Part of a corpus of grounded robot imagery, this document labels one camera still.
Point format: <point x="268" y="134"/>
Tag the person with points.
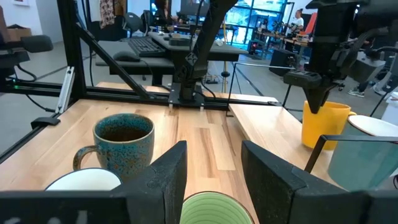
<point x="299" y="21"/>
<point x="161" y="12"/>

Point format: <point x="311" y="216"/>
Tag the black office chair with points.
<point x="37" y="43"/>

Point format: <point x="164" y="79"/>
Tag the dark teal speckled mug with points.
<point x="124" y="155"/>

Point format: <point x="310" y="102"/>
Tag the teal mug white inside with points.
<point x="357" y="165"/>

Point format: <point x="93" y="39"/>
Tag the black metal table frame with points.
<point x="71" y="46"/>

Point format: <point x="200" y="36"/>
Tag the black computer mouse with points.
<point x="126" y="56"/>

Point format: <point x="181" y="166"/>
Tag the black keyboard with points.
<point x="144" y="46"/>

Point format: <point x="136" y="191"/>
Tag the patterned hanging cloth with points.
<point x="107" y="12"/>

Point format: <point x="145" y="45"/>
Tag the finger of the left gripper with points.
<point x="316" y="99"/>

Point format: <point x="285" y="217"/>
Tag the yellow mug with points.
<point x="323" y="130"/>

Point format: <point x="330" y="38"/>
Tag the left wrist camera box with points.
<point x="367" y="67"/>

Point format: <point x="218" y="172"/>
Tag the cardboard box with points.
<point x="18" y="34"/>

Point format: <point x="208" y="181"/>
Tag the silver aluminium profile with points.
<point x="65" y="90"/>

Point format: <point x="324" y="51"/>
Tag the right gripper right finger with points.
<point x="273" y="193"/>

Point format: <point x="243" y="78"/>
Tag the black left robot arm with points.
<point x="199" y="62"/>

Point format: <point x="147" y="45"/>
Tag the person's foot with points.
<point x="356" y="92"/>

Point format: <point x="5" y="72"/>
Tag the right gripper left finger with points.
<point x="161" y="193"/>

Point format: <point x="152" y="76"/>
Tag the white blue floral mug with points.
<point x="84" y="180"/>

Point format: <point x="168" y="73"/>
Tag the wooden shelf black metal frame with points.
<point x="273" y="130"/>

